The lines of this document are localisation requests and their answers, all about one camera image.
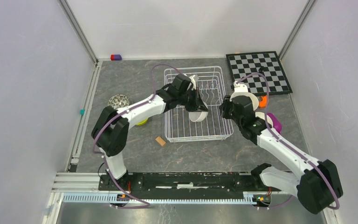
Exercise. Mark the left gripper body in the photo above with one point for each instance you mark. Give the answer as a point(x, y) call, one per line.
point(189, 100)

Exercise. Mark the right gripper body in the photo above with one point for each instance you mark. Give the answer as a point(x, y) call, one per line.
point(228, 111)

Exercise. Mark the plain white bowl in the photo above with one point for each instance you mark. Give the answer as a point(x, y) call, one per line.
point(198, 116)

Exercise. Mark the beige flower bowl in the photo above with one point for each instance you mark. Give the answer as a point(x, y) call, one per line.
point(253, 98)

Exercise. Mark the white ribbed bowl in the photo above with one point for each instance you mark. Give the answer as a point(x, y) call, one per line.
point(263, 116)

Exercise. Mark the yellow-green bowl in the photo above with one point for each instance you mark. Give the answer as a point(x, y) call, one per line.
point(143, 122)

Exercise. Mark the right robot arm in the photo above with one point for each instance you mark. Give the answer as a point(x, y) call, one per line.
point(316, 184)

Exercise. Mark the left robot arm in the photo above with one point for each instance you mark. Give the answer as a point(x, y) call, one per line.
point(111, 129)

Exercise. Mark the orange curved block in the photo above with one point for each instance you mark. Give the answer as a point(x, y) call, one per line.
point(263, 102)

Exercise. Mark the purple scoop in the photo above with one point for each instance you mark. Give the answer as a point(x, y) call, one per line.
point(275, 122)

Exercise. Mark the wooden block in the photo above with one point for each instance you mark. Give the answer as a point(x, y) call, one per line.
point(160, 141)

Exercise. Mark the purple red block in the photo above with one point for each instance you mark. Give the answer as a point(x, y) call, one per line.
point(115, 57)

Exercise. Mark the white wire dish rack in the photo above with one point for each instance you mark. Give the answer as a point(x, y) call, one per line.
point(178, 125)

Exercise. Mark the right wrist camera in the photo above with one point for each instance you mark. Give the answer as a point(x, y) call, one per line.
point(240, 87)

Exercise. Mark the aluminium frame rails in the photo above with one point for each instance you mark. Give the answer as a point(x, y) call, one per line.
point(73, 187)

